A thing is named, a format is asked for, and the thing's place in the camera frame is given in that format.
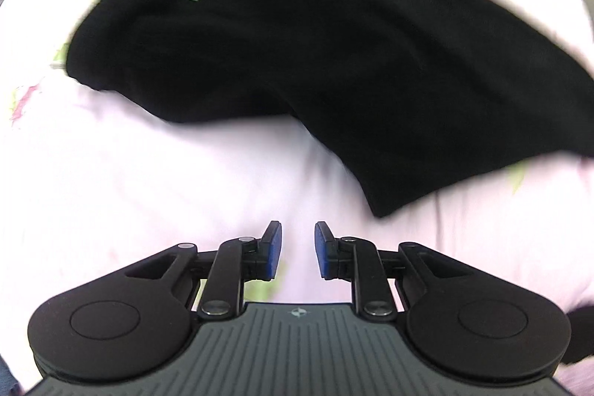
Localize pink floral bed quilt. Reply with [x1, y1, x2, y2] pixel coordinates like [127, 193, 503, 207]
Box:
[1, 0, 593, 387]

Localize black pants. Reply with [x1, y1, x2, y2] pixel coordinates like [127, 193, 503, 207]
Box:
[65, 0, 593, 217]

